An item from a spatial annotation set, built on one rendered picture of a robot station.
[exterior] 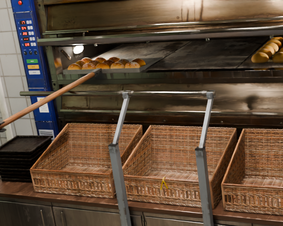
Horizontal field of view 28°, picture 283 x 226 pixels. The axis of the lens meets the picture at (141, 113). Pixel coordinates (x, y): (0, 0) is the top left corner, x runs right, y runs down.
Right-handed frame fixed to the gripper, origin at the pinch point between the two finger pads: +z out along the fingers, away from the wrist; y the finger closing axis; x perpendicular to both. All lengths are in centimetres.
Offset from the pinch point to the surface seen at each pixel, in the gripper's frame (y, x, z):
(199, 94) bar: 3, -61, 79
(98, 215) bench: 70, -46, 17
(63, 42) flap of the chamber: -22, -86, -13
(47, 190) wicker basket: 60, -51, -19
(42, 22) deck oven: -32, -101, -36
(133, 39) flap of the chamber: -22, -85, 34
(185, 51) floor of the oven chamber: 2, -151, 39
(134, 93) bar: 3, -62, 42
